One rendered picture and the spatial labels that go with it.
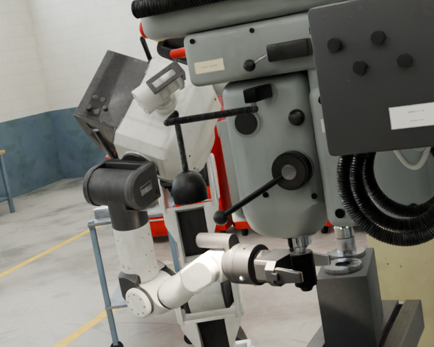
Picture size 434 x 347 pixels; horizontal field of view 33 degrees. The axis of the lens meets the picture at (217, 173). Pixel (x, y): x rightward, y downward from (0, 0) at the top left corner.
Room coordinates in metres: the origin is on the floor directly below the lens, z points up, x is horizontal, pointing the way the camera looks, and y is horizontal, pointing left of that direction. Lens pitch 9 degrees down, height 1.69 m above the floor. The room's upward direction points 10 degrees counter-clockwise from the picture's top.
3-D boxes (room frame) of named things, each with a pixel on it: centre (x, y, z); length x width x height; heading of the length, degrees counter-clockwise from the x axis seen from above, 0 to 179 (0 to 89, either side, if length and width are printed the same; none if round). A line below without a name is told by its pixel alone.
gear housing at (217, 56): (1.44, -0.18, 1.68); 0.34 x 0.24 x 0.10; 64
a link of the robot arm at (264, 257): (1.52, -0.07, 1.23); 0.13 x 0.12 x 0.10; 139
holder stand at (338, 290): (1.73, -0.27, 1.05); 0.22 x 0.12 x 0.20; 162
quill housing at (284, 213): (1.45, -0.14, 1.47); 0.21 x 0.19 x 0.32; 154
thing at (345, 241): (1.78, -0.28, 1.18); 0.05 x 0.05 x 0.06
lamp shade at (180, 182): (1.50, 0.06, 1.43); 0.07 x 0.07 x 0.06
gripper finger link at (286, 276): (1.41, -0.10, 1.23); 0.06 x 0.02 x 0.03; 49
